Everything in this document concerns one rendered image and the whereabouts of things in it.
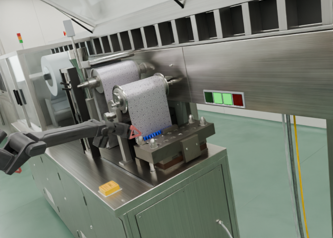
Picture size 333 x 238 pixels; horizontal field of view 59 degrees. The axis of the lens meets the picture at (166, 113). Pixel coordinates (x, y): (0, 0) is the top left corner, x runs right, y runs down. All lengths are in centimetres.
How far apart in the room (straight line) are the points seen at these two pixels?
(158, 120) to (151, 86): 19
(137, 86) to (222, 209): 79
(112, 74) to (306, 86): 101
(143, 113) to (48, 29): 577
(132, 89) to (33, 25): 571
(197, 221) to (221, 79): 71
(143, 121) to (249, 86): 57
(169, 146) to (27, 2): 606
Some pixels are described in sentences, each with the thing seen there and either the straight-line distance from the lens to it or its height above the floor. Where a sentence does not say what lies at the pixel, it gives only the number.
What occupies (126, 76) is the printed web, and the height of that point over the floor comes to 132.
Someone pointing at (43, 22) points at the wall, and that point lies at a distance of 714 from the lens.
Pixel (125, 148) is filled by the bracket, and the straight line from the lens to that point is 159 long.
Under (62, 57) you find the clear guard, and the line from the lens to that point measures 243.
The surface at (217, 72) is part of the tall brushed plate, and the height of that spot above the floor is 130.
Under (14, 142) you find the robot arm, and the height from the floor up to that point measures 128.
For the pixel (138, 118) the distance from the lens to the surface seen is 150.
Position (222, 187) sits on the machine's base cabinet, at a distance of 162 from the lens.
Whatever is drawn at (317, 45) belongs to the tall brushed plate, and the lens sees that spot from 110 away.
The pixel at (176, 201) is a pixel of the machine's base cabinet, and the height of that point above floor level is 78.
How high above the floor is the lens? 154
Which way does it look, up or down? 16 degrees down
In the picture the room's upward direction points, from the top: 12 degrees counter-clockwise
